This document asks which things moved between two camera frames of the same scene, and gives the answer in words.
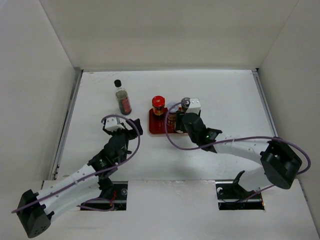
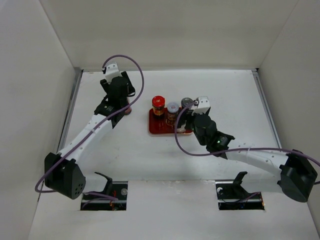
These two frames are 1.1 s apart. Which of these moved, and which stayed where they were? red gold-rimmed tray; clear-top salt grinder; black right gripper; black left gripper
Moved: black right gripper; black left gripper
Stayed: red gold-rimmed tray; clear-top salt grinder
